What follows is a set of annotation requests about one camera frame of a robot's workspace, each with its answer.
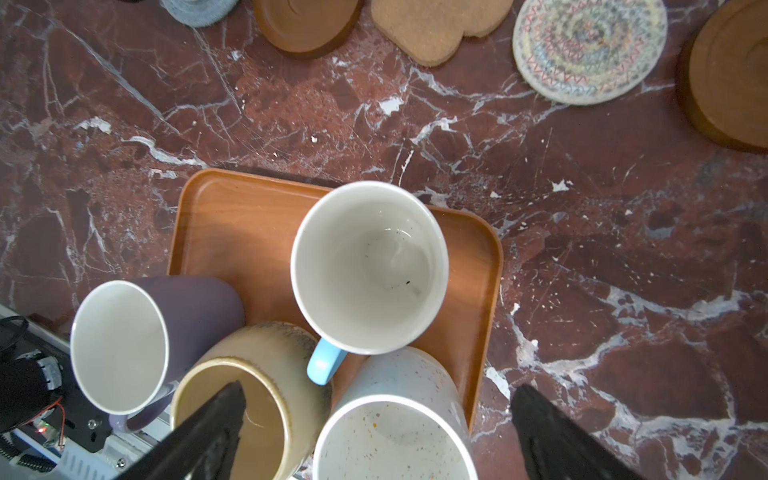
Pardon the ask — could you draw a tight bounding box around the light blue mug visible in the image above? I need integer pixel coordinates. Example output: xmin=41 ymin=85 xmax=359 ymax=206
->
xmin=290 ymin=181 xmax=450 ymax=385

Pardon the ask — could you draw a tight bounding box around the aluminium front rail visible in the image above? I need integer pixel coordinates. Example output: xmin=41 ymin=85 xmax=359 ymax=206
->
xmin=1 ymin=307 xmax=171 ymax=479

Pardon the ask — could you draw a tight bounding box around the right wired circuit board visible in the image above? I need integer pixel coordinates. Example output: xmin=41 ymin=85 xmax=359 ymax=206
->
xmin=1 ymin=350 xmax=73 ymax=450

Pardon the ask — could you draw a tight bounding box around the orange plastic tray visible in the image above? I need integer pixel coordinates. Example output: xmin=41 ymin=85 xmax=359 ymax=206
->
xmin=168 ymin=169 xmax=503 ymax=424

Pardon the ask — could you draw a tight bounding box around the large round wooden coaster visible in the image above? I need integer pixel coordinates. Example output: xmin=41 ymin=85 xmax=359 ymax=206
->
xmin=677 ymin=1 xmax=767 ymax=154

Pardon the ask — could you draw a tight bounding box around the purple mug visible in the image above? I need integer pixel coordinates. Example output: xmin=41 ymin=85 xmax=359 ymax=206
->
xmin=70 ymin=276 xmax=245 ymax=433

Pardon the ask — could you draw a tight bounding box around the grey round coaster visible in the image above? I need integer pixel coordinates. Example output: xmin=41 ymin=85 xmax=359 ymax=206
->
xmin=160 ymin=0 xmax=239 ymax=28

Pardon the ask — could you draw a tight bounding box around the woven round coaster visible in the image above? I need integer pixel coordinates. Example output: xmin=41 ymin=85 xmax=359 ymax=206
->
xmin=512 ymin=0 xmax=668 ymax=106

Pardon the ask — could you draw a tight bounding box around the beige glazed mug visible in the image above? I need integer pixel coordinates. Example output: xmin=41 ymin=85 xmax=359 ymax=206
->
xmin=171 ymin=322 xmax=332 ymax=479

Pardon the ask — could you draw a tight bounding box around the white speckled mug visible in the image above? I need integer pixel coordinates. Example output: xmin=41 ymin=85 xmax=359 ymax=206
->
xmin=312 ymin=347 xmax=478 ymax=479

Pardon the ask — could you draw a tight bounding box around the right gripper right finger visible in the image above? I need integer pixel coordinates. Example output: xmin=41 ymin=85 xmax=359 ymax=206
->
xmin=510 ymin=384 xmax=641 ymax=480

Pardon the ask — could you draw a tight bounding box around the cork flower coaster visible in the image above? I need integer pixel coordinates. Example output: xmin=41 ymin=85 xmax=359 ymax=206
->
xmin=371 ymin=0 xmax=513 ymax=67

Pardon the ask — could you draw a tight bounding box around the small round wooden coaster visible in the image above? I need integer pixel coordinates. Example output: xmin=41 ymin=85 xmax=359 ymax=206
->
xmin=253 ymin=0 xmax=364 ymax=58

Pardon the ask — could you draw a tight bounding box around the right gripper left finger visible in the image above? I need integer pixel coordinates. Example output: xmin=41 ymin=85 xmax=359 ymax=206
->
xmin=119 ymin=381 xmax=246 ymax=480

